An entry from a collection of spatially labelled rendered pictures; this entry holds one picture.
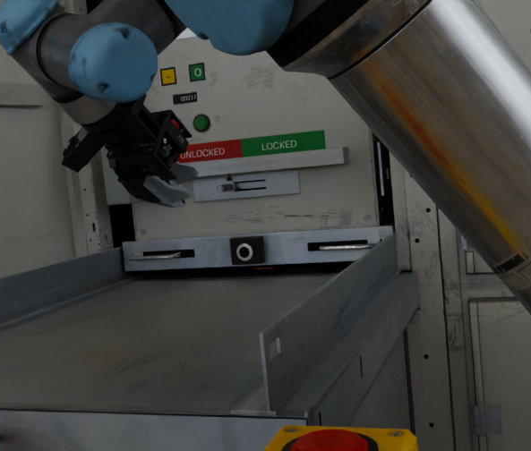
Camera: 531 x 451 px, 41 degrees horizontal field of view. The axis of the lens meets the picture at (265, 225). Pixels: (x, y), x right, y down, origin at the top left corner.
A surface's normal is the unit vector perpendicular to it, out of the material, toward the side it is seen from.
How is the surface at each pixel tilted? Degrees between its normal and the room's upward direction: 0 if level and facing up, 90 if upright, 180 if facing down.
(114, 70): 108
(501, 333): 90
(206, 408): 0
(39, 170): 90
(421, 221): 90
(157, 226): 90
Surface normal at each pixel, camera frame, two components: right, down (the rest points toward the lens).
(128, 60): 0.70, 0.31
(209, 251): -0.33, 0.11
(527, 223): -0.18, 0.47
